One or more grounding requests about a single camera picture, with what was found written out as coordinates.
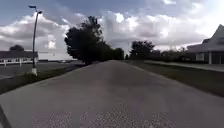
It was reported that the grey concrete path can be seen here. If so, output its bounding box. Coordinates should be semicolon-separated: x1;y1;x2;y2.
0;59;224;128

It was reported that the street lamp pole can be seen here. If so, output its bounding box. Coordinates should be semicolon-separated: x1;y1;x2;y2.
28;4;44;76

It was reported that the building with pitched roof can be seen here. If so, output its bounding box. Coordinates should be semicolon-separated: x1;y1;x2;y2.
185;23;224;66

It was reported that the grey road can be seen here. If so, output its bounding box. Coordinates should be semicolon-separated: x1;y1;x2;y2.
143;59;224;73

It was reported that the low building with white posts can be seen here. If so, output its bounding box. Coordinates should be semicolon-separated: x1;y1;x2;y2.
0;50;40;67

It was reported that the tree behind low building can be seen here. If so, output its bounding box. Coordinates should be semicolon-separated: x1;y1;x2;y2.
9;44;25;52

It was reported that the dark hedge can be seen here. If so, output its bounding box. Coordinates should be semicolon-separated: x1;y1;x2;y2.
109;47;125;61

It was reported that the large dark tree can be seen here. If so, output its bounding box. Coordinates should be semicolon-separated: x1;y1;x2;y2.
64;15;114;66

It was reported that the grass strip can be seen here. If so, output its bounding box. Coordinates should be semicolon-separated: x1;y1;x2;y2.
125;59;224;98
0;63;87;95

